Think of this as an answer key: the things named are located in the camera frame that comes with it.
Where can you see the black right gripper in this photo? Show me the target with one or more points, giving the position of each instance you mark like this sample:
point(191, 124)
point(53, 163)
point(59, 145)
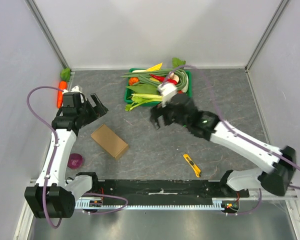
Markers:
point(166, 116)

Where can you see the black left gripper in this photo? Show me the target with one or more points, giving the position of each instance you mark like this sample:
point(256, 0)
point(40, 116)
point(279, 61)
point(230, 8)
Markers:
point(100, 108)

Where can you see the brown cardboard express box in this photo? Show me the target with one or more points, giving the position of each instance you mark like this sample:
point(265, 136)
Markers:
point(110, 141)

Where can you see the yellow utility knife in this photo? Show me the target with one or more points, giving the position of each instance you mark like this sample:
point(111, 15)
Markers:
point(193, 165)

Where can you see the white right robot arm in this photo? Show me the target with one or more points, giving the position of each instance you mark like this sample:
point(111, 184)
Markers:
point(275, 167)

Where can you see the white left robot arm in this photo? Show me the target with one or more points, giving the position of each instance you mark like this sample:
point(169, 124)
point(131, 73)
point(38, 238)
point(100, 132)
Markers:
point(51, 196)

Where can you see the green celery stalk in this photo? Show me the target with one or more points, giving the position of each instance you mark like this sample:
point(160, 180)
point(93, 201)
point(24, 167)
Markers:
point(139, 99)

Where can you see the green leafy vegetable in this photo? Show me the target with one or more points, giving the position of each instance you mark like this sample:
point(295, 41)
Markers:
point(143, 89)

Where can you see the green plastic tray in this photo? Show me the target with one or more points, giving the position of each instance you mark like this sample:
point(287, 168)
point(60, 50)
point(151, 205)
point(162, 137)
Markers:
point(128, 92)

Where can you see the red chili pepper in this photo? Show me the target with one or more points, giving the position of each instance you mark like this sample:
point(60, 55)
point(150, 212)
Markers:
point(159, 78)

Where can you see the beige toy mushroom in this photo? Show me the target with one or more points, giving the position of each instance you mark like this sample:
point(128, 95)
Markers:
point(173, 78)

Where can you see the green long beans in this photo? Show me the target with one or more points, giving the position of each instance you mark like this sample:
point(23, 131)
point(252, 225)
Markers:
point(144, 77)

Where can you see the orange toy carrot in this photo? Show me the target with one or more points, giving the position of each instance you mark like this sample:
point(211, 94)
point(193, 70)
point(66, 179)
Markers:
point(63, 84)

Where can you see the small orange pumpkin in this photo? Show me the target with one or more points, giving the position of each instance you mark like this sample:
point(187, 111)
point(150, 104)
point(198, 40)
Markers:
point(132, 81)

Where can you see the yellow corn husk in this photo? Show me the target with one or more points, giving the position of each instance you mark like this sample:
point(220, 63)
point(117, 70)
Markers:
point(156, 67)

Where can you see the white radish with leaves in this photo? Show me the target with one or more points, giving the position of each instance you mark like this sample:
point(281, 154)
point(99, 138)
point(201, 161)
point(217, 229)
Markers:
point(180, 65)

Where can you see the purple red onion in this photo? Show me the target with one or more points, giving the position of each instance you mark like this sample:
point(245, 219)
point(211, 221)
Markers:
point(75, 161)

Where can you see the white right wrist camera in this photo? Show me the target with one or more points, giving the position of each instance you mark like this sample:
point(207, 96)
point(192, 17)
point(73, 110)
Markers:
point(167, 91)

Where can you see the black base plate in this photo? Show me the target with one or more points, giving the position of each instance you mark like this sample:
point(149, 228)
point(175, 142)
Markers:
point(168, 192)

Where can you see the slotted cable duct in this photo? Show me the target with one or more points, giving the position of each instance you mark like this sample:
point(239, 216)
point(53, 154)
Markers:
point(90, 204)

